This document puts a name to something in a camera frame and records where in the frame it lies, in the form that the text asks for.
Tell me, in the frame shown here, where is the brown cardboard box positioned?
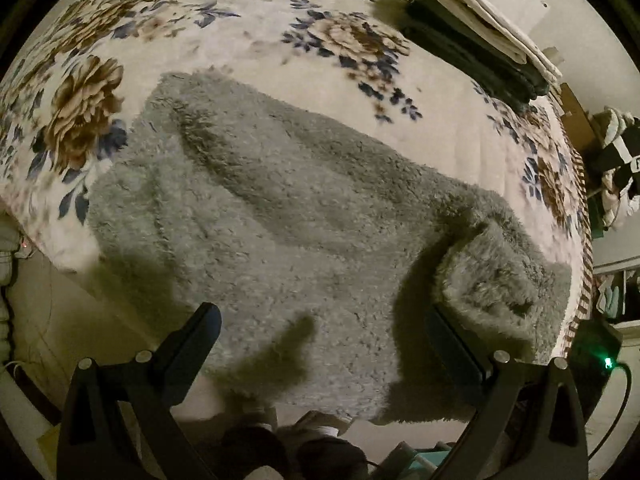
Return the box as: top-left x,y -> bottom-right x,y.
560,82 -> 599,154

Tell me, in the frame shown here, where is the floral bed blanket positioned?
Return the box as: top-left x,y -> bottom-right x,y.
1,0 -> 582,354

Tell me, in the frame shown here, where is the black and white jacket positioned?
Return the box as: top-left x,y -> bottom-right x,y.
590,106 -> 639,230

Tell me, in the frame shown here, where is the brown checkered blanket edge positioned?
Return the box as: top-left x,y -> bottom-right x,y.
562,148 -> 597,356

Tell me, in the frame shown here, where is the white wardrobe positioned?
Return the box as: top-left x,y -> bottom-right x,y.
591,228 -> 640,331

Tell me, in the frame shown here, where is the dark folded pants stack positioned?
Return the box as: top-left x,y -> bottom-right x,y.
401,0 -> 550,114

